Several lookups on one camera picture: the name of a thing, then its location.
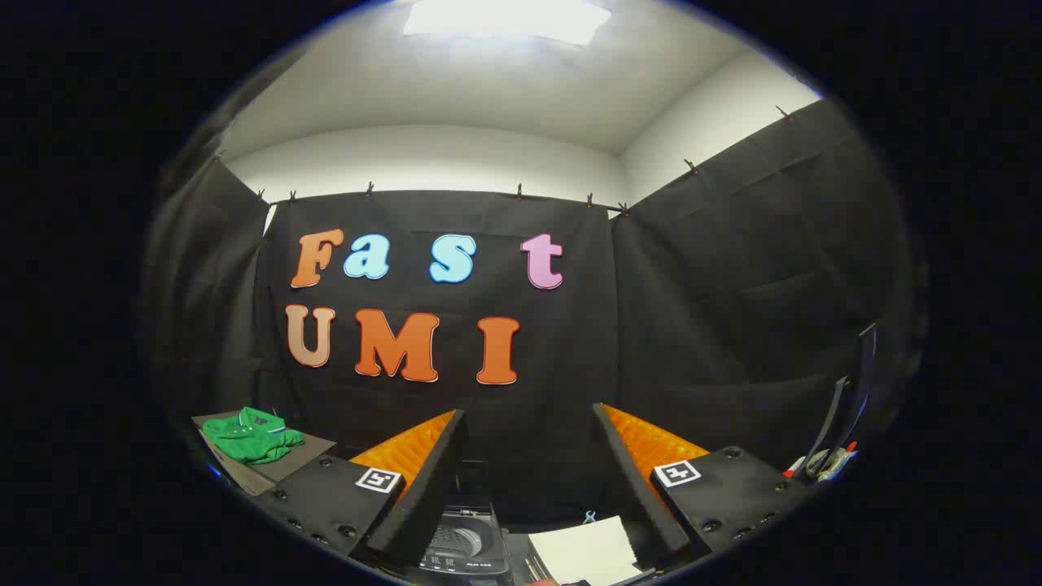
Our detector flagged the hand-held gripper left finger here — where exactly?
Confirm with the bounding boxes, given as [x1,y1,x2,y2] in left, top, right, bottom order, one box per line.
[252,409,469,571]

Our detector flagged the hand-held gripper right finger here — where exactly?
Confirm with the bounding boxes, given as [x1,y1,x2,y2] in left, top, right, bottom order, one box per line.
[592,403,815,571]

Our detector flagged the green polo shirt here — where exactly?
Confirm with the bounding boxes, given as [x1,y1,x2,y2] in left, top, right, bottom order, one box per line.
[202,407,306,466]

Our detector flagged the white paper sheet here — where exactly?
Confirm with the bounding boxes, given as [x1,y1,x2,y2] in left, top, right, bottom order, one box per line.
[528,515,644,586]

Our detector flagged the black backdrop cloth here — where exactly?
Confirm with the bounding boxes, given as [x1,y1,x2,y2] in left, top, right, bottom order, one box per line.
[142,98,929,530]

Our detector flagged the red and white tools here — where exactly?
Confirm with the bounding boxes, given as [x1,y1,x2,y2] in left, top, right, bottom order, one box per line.
[783,442,857,483]

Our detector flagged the row of black cloth clips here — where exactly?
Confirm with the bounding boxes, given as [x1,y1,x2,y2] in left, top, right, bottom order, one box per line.
[213,104,795,219]

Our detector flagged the ceiling light panel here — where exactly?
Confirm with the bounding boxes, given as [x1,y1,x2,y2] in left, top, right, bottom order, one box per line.
[403,0,611,46]

